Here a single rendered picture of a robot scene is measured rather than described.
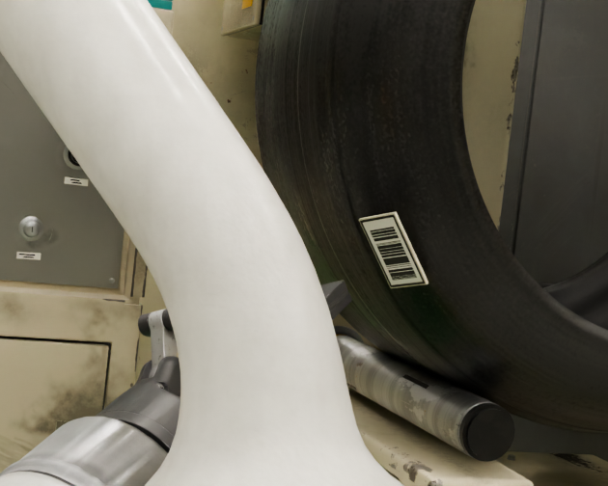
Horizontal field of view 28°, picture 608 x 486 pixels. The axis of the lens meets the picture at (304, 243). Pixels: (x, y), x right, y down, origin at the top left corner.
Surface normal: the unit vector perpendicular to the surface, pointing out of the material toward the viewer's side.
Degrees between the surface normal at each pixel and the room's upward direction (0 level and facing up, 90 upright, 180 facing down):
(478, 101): 90
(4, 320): 90
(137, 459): 40
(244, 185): 53
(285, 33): 87
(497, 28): 90
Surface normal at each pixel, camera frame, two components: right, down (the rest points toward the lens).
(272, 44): -0.94, -0.11
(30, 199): 0.31, 0.08
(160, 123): 0.07, -0.36
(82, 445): 0.03, -0.91
